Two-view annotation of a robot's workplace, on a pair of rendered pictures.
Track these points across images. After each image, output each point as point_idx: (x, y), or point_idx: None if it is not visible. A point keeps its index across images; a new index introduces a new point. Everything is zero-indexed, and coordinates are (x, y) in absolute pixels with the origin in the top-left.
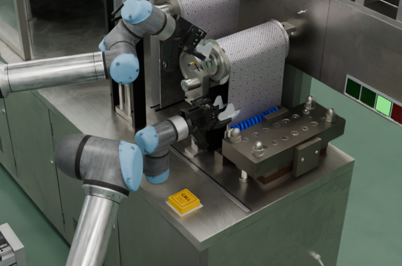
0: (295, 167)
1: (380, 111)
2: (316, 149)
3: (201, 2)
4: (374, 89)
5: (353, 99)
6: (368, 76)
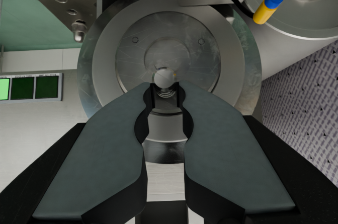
0: None
1: (1, 79)
2: None
3: (335, 181)
4: (13, 102)
5: (47, 72)
6: (29, 113)
